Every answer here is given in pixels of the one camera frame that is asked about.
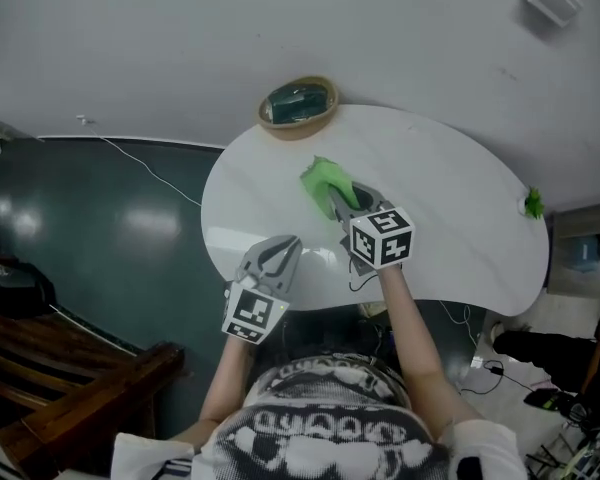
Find dark wooden slatted frame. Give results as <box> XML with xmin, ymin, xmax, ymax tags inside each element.
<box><xmin>0</xmin><ymin>305</ymin><xmax>186</xmax><ymax>480</ymax></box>

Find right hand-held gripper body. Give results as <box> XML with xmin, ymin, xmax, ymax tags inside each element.
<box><xmin>348</xmin><ymin>206</ymin><xmax>417</xmax><ymax>272</ymax></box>

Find small green potted plant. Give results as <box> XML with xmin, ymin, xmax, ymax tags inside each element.
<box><xmin>518</xmin><ymin>186</ymin><xmax>546</xmax><ymax>221</ymax></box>

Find white curved table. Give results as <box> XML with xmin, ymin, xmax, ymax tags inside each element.
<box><xmin>200</xmin><ymin>103</ymin><xmax>551</xmax><ymax>319</ymax></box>

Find green cloth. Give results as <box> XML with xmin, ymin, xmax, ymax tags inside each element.
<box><xmin>299</xmin><ymin>155</ymin><xmax>361</xmax><ymax>222</ymax></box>

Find person's left forearm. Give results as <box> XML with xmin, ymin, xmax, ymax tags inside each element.
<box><xmin>197</xmin><ymin>335</ymin><xmax>261</xmax><ymax>437</ymax></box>

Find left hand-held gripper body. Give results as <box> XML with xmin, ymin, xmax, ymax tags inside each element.
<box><xmin>221</xmin><ymin>247</ymin><xmax>291</xmax><ymax>344</ymax></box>

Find cluttered equipment pile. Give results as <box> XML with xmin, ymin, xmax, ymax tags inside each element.
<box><xmin>524</xmin><ymin>402</ymin><xmax>600</xmax><ymax>480</ymax></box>

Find white wall vent box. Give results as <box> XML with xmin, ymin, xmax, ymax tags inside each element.
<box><xmin>519</xmin><ymin>0</ymin><xmax>584</xmax><ymax>29</ymax></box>

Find person's black white printed shirt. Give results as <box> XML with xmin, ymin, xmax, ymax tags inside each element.
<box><xmin>110</xmin><ymin>352</ymin><xmax>526</xmax><ymax>480</ymax></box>

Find woven basket bowl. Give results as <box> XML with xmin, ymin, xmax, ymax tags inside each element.
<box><xmin>257</xmin><ymin>74</ymin><xmax>340</xmax><ymax>142</ymax></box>

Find grey wooden cabinet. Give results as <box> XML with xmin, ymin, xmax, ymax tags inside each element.
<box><xmin>547</xmin><ymin>207</ymin><xmax>600</xmax><ymax>297</ymax></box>

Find black cable with power adapter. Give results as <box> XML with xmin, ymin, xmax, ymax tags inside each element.
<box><xmin>459</xmin><ymin>360</ymin><xmax>536</xmax><ymax>397</ymax></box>

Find person's black trousers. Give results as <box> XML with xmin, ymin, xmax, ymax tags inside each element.
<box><xmin>269</xmin><ymin>307</ymin><xmax>396</xmax><ymax>369</ymax></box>

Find person's right forearm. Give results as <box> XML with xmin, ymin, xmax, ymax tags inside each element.
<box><xmin>377</xmin><ymin>265</ymin><xmax>461</xmax><ymax>439</ymax></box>

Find black and green shoe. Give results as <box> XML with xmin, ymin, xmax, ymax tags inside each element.
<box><xmin>523</xmin><ymin>387</ymin><xmax>581</xmax><ymax>414</ymax></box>

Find black bag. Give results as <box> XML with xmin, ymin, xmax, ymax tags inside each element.
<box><xmin>0</xmin><ymin>262</ymin><xmax>56</xmax><ymax>319</ymax></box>

